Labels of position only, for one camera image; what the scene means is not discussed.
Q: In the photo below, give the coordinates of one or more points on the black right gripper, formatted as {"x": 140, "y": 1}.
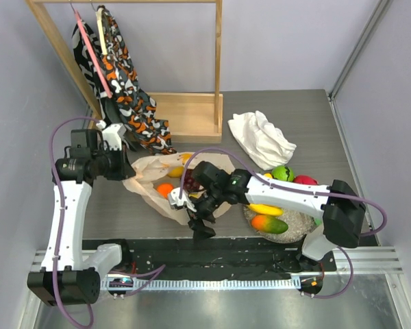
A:
{"x": 204, "y": 212}

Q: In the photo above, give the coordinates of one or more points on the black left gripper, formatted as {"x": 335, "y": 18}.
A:
{"x": 125, "y": 170}

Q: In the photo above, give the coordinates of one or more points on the dark red fake grapes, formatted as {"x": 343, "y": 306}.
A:
{"x": 190, "y": 184}

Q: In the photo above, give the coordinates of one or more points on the orange fake tangerine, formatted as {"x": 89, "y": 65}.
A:
{"x": 164, "y": 189}

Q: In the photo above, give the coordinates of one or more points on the green fake mango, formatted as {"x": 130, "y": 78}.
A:
{"x": 269, "y": 224}

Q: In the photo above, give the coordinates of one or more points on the yellow fake banana bunch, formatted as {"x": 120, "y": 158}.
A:
{"x": 263, "y": 209}

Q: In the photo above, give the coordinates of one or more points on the green fake watermelon ball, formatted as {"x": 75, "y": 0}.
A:
{"x": 283, "y": 173}

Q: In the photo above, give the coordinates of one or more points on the yellow fake lemon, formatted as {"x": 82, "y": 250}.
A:
{"x": 176, "y": 172}

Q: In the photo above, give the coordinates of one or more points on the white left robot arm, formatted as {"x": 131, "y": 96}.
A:
{"x": 78, "y": 278}

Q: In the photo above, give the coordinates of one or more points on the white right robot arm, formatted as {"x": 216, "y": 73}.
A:
{"x": 340, "y": 210}

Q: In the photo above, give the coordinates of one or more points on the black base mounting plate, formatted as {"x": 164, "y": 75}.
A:
{"x": 233, "y": 258}

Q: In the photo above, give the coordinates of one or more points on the wooden clothes rack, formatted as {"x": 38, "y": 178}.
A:
{"x": 194, "y": 117}

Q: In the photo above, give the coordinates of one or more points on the speckled ceramic plate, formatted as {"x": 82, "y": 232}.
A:
{"x": 299, "y": 225}

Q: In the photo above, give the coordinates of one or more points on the white crumpled cloth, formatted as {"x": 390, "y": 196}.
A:
{"x": 264, "y": 143}

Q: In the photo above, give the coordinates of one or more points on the orange camouflage patterned garment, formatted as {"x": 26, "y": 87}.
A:
{"x": 129, "y": 104}

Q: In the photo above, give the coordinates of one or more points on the pink clothes hanger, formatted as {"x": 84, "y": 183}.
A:
{"x": 92, "y": 54}

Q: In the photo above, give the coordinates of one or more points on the cream clothes hanger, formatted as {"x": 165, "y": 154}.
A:
{"x": 99, "y": 15}

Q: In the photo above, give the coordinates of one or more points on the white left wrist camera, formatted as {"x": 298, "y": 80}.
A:
{"x": 112, "y": 134}

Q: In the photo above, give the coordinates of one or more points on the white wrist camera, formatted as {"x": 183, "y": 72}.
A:
{"x": 178, "y": 199}
{"x": 112, "y": 134}

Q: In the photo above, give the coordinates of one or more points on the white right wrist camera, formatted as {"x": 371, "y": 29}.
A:
{"x": 178, "y": 199}

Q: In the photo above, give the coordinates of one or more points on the white slotted cable duct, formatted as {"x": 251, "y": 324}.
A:
{"x": 108, "y": 284}

